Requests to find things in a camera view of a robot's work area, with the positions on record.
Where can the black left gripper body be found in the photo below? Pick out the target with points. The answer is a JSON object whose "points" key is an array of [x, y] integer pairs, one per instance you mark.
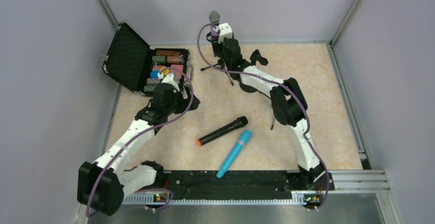
{"points": [[166, 84]]}

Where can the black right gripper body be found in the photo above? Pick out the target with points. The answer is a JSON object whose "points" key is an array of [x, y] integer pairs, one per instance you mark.
{"points": [[215, 40]]}

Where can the purple glitter microphone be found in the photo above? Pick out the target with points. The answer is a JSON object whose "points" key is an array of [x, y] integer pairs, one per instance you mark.
{"points": [[214, 19]]}

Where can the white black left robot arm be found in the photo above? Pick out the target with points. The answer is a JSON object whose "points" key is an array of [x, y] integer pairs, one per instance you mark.
{"points": [[104, 183]]}

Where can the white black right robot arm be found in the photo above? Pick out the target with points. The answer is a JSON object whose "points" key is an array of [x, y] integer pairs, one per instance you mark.
{"points": [[287, 100]]}

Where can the round base clip stand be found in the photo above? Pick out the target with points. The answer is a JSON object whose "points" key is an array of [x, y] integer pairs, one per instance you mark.
{"points": [[254, 58]]}

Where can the purple black poker chip row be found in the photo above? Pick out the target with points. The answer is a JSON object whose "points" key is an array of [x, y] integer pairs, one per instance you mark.
{"points": [[151, 84]]}

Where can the blue round button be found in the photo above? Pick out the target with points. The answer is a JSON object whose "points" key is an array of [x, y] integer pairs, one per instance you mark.
{"points": [[155, 74]]}

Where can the yellow big blind button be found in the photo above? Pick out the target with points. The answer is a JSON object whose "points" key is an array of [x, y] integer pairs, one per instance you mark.
{"points": [[164, 71]]}

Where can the red playing card deck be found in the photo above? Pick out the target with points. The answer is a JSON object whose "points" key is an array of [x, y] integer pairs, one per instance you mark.
{"points": [[176, 70]]}

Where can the green poker chip row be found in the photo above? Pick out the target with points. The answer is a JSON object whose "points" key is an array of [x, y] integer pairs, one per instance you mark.
{"points": [[168, 59]]}

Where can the orange brown poker chip row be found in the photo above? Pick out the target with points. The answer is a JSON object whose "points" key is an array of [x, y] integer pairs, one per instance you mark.
{"points": [[166, 52]]}

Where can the black orange-tipped microphone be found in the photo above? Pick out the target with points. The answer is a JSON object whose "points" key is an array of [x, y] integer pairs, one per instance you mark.
{"points": [[236, 124]]}

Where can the black poker chip case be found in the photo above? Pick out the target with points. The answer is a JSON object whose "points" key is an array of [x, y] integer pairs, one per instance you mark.
{"points": [[128, 60]]}

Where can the turquoise toy microphone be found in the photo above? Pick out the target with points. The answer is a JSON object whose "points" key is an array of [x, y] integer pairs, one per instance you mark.
{"points": [[242, 141]]}

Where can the shock mount tripod stand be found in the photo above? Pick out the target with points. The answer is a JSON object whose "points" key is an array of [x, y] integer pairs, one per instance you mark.
{"points": [[217, 50]]}

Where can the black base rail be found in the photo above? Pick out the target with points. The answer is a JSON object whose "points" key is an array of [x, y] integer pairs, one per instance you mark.
{"points": [[243, 186]]}

